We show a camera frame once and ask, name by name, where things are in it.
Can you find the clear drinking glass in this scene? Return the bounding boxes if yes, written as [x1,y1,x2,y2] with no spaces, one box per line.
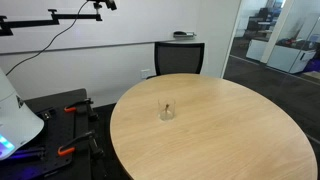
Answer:
[157,96,176,122]

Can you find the black mesh office chair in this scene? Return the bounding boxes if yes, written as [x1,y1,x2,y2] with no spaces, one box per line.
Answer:
[146,41,206,80]

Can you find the black whiteboard eraser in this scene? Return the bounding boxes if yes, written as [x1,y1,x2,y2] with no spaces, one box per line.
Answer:
[172,30,197,38]

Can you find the black orange bar clamp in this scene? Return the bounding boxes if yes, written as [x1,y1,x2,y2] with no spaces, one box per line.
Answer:
[57,129,105,160]
[63,97,100,123]

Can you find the small white cabinet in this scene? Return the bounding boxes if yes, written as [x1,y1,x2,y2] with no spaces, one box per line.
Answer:
[245,38,270,62]

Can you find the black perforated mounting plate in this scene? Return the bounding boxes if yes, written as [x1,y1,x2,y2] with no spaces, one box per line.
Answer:
[0,88,93,180]

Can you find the small black labelled connector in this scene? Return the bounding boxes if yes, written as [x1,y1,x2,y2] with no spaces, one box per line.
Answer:
[41,111,56,121]

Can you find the large white cabinet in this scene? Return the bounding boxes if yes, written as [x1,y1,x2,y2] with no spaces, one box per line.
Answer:
[266,44,317,75]

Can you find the white wall outlet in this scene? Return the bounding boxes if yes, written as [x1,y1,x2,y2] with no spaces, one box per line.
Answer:
[140,68,152,80]

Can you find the thin black camera cable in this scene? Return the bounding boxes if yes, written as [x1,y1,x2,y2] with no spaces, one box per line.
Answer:
[5,0,89,77]

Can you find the white door frame pillar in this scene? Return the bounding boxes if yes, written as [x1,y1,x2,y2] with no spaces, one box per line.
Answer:
[259,0,296,65]

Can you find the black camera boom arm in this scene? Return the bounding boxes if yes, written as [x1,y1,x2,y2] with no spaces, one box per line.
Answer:
[0,8,103,37]

